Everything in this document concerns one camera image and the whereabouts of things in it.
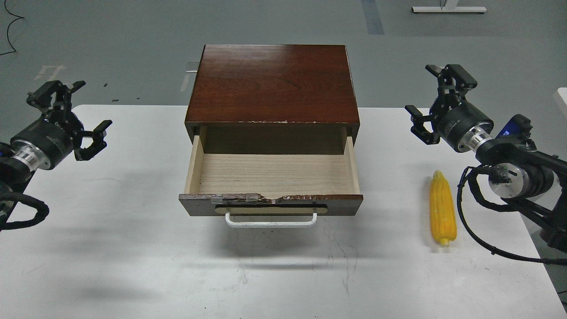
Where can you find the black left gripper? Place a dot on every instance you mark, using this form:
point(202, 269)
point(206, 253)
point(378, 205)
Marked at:
point(46, 142)

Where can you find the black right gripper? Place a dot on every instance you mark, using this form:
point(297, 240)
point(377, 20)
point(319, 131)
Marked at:
point(454, 117)

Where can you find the yellow corn cob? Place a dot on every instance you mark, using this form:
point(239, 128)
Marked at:
point(441, 210)

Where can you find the wooden drawer with white handle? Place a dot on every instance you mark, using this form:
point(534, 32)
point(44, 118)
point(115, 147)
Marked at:
point(271, 190)

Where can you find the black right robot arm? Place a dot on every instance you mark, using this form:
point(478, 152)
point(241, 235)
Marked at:
point(512, 176)

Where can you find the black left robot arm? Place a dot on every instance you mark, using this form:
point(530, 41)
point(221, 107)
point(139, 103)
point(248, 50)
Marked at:
point(19, 210)

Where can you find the white table base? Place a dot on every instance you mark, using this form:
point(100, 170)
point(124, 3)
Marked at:
point(449, 7)

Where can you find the dark wooden cabinet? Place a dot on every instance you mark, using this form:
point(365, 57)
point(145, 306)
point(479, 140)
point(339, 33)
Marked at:
point(274, 99)

